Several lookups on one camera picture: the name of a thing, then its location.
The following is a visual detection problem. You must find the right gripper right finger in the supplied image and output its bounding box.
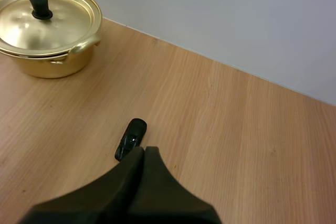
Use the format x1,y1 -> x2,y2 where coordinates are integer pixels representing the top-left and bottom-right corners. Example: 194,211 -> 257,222
125,146 -> 223,224

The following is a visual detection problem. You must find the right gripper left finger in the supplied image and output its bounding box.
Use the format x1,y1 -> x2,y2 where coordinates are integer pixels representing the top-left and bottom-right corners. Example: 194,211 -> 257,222
17,146 -> 145,224

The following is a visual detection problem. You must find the small grey toy car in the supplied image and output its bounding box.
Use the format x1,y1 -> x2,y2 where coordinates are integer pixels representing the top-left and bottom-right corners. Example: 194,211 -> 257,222
114,118 -> 148,162

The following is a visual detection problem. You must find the gold lid with black knob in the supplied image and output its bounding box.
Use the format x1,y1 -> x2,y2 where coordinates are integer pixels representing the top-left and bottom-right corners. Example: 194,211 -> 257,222
0,0 -> 103,57

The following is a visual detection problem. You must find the gold pot with two handles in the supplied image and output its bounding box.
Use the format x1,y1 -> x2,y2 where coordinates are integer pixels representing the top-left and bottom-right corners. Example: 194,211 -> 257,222
0,0 -> 103,79

